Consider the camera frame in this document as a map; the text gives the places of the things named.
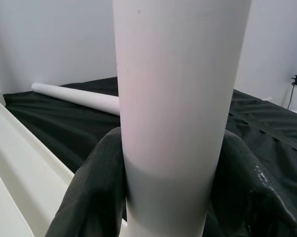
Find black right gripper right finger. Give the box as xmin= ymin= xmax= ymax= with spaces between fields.
xmin=204 ymin=129 xmax=297 ymax=237

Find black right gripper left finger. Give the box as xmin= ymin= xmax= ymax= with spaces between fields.
xmin=45 ymin=127 xmax=128 ymax=237

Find white plastic children table top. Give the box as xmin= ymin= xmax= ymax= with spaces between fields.
xmin=0 ymin=92 xmax=128 ymax=237

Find black table cloth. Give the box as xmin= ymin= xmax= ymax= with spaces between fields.
xmin=2 ymin=76 xmax=297 ymax=237

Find black adapter cable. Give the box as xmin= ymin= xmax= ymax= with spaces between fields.
xmin=286 ymin=83 xmax=296 ymax=111

